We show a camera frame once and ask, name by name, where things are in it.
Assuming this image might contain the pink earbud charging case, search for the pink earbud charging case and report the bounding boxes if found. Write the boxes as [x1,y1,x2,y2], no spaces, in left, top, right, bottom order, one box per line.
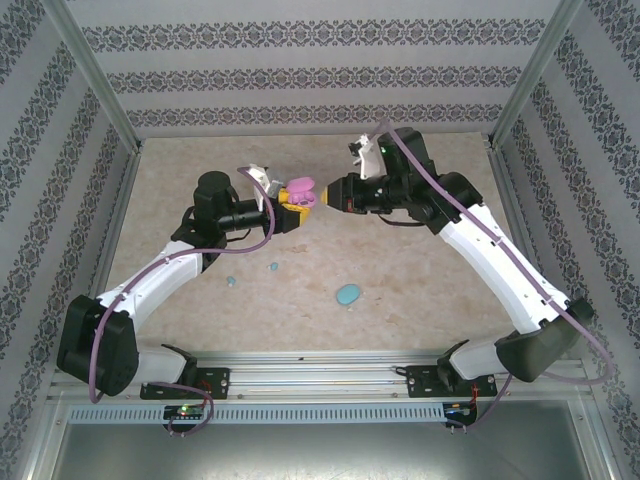
[283,176,320,210]

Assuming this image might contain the blue earbud charging case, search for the blue earbud charging case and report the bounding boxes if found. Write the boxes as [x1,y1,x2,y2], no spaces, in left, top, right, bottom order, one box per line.
[335,283,363,308]

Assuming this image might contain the left small circuit board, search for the left small circuit board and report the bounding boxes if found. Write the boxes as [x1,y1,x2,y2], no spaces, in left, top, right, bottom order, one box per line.
[163,404,207,420]

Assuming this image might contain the aluminium table side rail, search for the aluminium table side rail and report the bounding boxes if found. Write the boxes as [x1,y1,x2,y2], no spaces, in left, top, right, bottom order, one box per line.
[487,142,574,361]
[67,144,144,366]

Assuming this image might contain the aluminium mounting rail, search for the aluminium mounting rail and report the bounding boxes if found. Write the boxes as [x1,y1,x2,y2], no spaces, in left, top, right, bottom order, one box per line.
[49,351,586,401]

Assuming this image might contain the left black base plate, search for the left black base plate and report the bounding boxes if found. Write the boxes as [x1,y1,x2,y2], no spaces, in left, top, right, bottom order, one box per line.
[139,367,232,401]

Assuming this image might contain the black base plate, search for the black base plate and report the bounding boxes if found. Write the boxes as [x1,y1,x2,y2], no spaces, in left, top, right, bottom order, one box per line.
[139,367,232,401]
[405,363,499,400]

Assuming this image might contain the aluminium frame post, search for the aluminium frame post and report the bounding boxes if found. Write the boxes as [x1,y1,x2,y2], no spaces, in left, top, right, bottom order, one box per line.
[489,0,585,149]
[42,0,144,151]

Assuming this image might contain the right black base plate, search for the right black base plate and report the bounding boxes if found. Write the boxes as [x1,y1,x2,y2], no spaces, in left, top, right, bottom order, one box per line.
[405,363,499,400]

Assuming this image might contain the slotted grey cable duct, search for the slotted grey cable duct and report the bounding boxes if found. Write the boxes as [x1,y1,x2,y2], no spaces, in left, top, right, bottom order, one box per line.
[67,402,479,425]

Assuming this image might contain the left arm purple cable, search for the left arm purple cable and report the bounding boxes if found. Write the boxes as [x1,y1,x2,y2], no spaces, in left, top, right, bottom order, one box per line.
[87,165,277,436]

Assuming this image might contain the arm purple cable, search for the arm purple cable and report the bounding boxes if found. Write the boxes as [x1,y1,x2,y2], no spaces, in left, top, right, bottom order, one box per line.
[372,118,616,434]
[87,165,277,436]

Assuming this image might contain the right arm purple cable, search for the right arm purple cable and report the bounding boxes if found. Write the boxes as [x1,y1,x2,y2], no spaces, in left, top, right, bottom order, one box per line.
[372,118,616,434]

